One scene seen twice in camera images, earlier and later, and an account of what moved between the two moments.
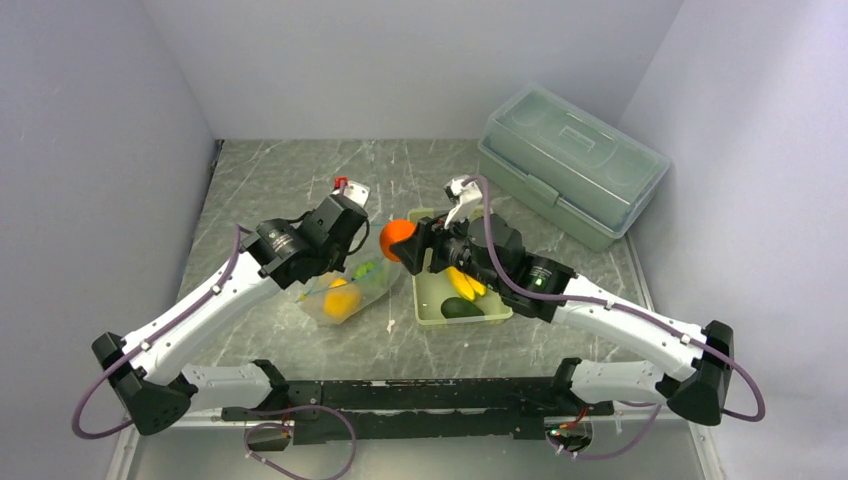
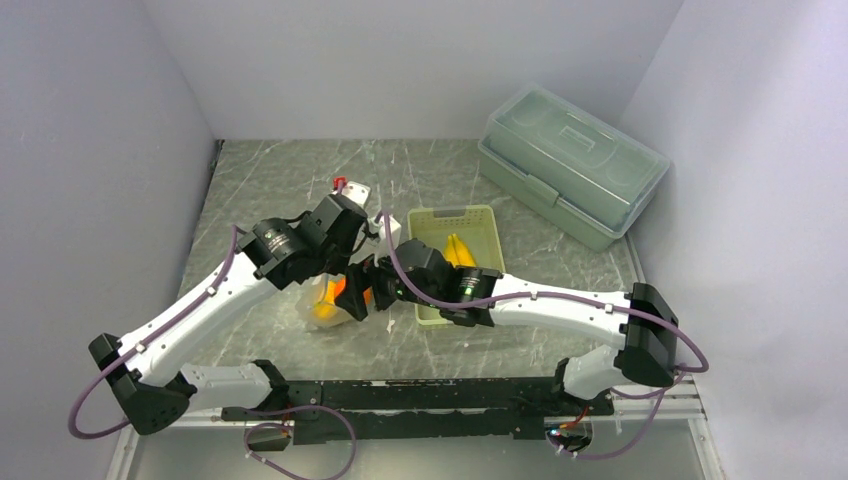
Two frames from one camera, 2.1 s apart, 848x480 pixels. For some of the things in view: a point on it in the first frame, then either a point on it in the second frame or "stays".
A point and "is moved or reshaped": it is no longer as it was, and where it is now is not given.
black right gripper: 413,251 → 359,278
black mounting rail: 349,410 stays
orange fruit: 395,231 is moved or reshaped
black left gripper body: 334,261 stays
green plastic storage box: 575,168 stays
